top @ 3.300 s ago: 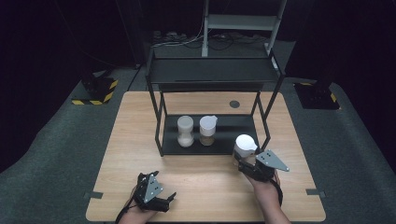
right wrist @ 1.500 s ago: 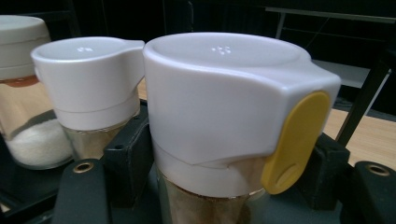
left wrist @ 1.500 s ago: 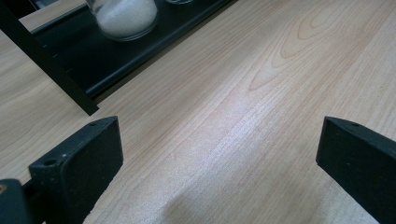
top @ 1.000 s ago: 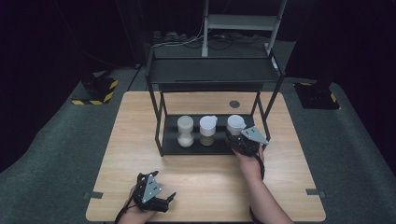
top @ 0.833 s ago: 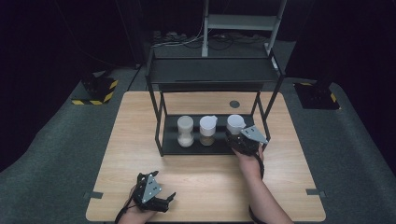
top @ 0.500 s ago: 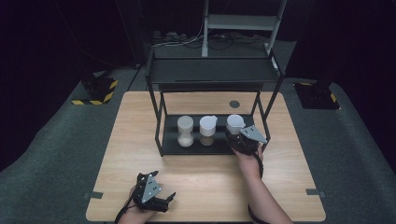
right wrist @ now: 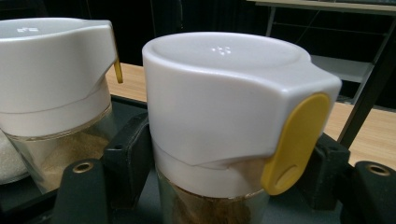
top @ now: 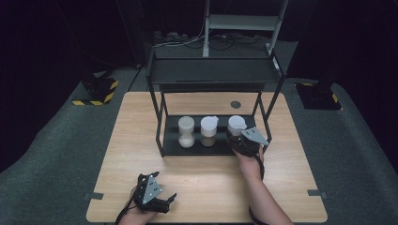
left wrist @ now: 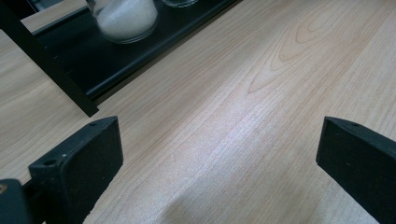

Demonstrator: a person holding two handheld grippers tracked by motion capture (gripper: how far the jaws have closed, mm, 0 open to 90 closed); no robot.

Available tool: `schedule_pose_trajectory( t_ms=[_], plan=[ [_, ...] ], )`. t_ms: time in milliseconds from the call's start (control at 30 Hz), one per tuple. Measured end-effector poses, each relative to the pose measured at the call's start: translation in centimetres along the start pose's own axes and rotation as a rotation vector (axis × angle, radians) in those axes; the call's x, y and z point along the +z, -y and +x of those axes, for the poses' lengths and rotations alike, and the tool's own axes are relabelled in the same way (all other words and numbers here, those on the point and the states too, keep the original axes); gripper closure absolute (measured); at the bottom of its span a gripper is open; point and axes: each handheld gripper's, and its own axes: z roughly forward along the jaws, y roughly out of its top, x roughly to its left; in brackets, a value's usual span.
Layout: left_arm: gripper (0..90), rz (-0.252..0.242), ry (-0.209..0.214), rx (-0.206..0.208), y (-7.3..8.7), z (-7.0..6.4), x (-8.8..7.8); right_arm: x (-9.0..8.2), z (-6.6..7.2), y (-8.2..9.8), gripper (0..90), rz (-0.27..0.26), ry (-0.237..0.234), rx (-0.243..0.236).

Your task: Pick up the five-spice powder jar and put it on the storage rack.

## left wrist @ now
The white-lidded jar with spout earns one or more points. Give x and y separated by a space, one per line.
180 3

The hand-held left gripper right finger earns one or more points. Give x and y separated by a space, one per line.
361 161

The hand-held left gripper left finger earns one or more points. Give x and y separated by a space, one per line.
87 168

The black two-tier metal rack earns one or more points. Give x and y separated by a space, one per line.
87 62

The white cup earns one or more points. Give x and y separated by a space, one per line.
127 18

